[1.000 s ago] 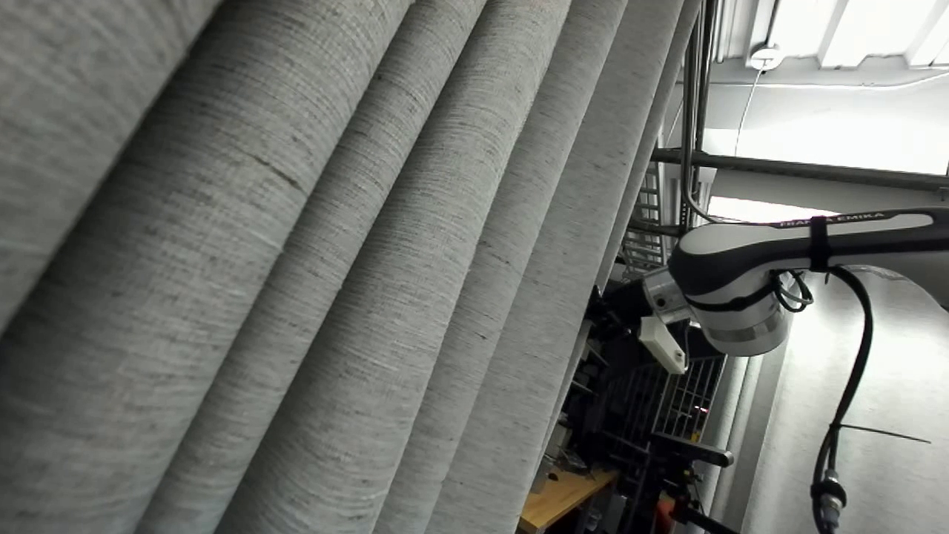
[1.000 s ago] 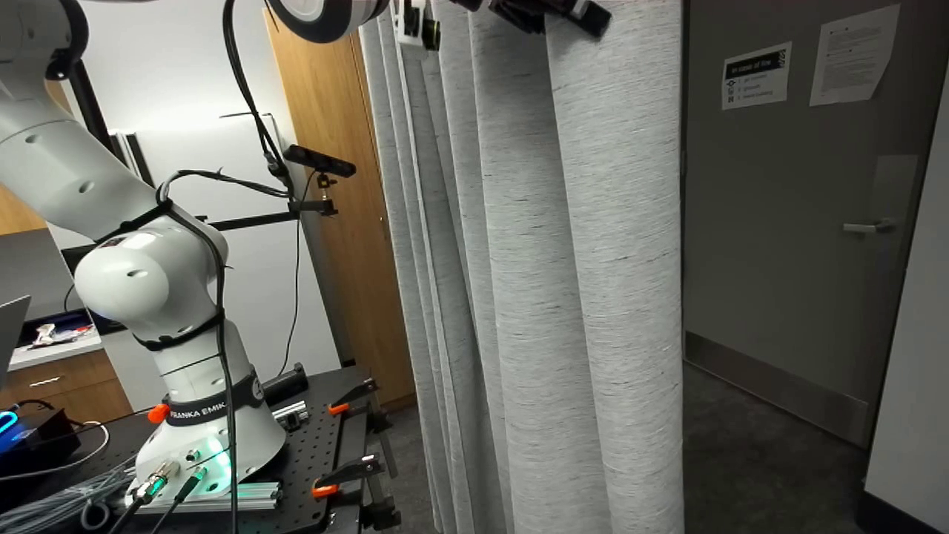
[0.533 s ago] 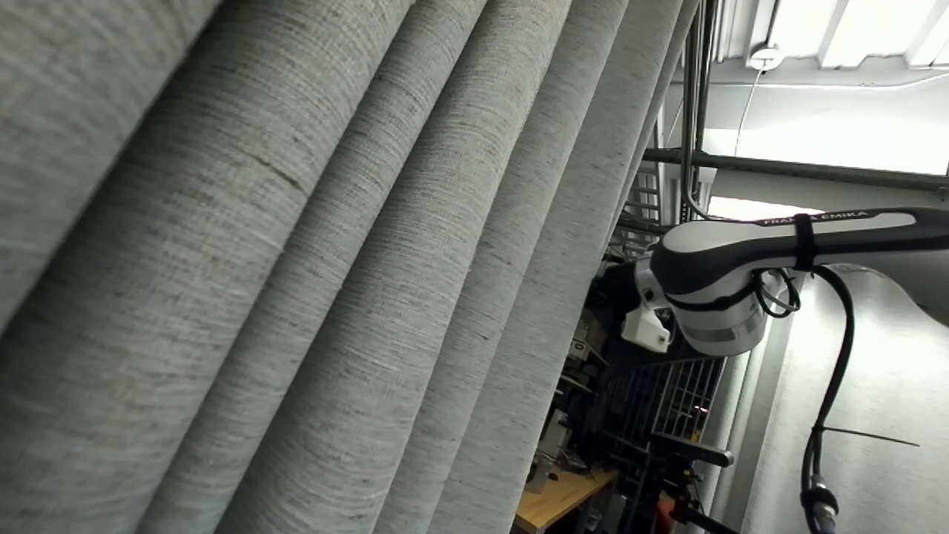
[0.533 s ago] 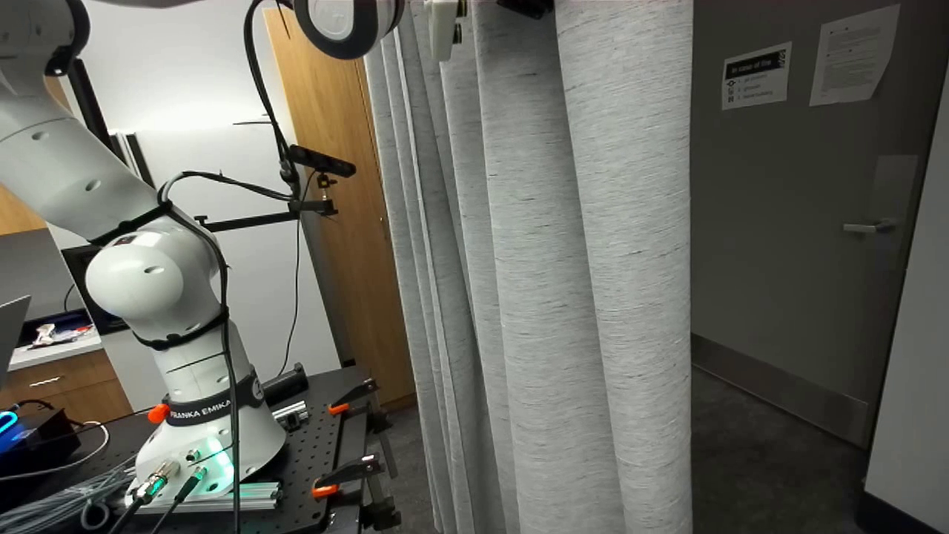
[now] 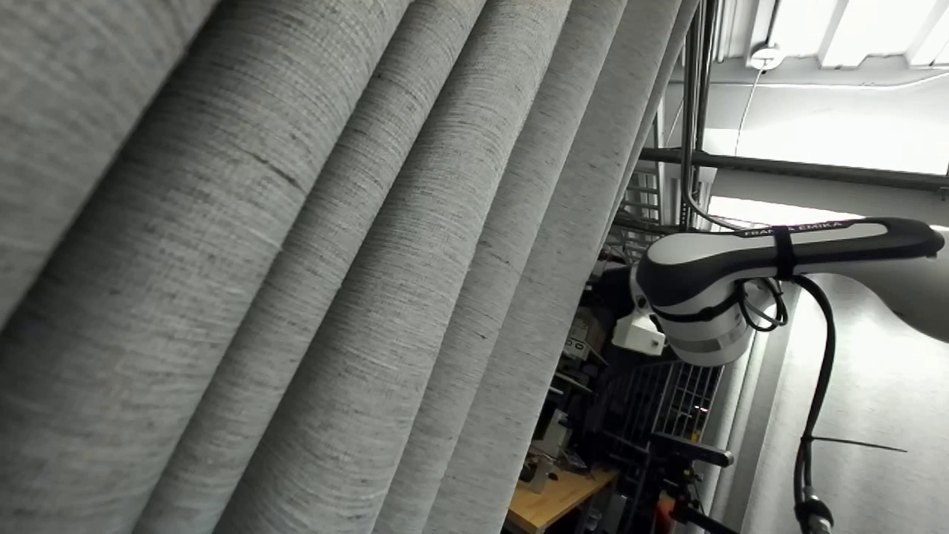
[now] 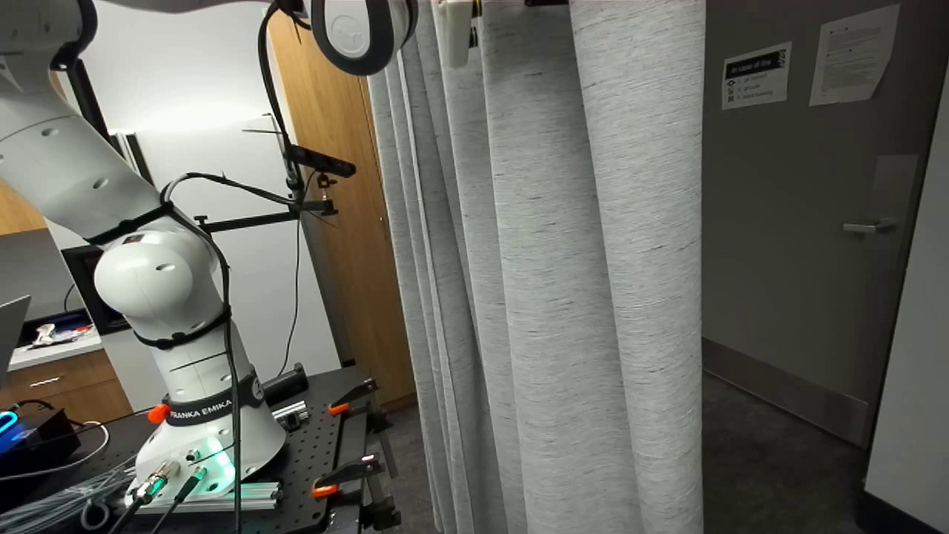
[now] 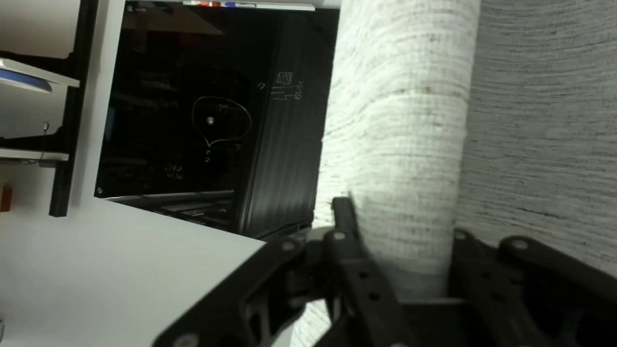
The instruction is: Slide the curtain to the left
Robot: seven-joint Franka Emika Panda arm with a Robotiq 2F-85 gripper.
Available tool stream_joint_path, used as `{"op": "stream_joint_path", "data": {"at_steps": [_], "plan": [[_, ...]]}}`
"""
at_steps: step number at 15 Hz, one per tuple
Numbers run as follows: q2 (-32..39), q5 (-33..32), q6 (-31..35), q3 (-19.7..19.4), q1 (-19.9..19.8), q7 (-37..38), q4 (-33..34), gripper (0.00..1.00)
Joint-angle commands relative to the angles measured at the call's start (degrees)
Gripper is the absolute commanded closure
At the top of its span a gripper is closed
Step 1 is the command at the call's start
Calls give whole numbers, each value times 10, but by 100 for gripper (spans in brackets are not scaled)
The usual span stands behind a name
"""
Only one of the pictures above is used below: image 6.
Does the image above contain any grey laptop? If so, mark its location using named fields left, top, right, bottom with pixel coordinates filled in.
left=0, top=293, right=31, bottom=391

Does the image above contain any small black block device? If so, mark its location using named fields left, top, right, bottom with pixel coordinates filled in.
left=257, top=363, right=310, bottom=406

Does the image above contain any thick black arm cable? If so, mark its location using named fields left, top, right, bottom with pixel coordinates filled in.
left=159, top=0, right=307, bottom=534

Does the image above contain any paper sign with black header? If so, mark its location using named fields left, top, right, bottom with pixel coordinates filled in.
left=720, top=40, right=795, bottom=112

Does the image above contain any black computer monitor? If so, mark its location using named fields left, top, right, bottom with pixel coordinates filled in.
left=60, top=244, right=134, bottom=338

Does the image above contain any wooden drawer cabinet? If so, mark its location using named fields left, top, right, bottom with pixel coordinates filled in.
left=0, top=350, right=134, bottom=427

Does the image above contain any black box with blue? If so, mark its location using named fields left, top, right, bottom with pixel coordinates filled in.
left=0, top=402, right=83, bottom=471

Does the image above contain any black camera on stand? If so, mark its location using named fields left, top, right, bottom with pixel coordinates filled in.
left=202, top=142, right=358, bottom=239

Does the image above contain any grey door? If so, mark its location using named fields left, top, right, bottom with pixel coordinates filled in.
left=703, top=0, right=949, bottom=455

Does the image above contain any plain white paper sheet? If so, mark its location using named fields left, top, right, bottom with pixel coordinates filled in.
left=806, top=3, right=903, bottom=111

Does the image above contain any black perforated table plate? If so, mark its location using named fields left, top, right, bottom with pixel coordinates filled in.
left=0, top=363, right=398, bottom=534

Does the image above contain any orange black bar clamp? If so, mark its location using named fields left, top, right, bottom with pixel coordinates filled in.
left=307, top=452, right=384, bottom=506
left=322, top=378, right=378, bottom=421

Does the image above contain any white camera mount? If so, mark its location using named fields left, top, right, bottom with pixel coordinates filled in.
left=432, top=0, right=487, bottom=71

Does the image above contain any grey fabric curtain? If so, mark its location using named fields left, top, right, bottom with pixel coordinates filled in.
left=364, top=0, right=708, bottom=534

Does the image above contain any thin white cable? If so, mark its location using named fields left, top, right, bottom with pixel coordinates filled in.
left=0, top=420, right=115, bottom=488

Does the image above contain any silver door handle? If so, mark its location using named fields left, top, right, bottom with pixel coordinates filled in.
left=840, top=213, right=900, bottom=240

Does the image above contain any brown wooden door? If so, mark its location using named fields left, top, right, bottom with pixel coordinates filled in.
left=267, top=9, right=418, bottom=411

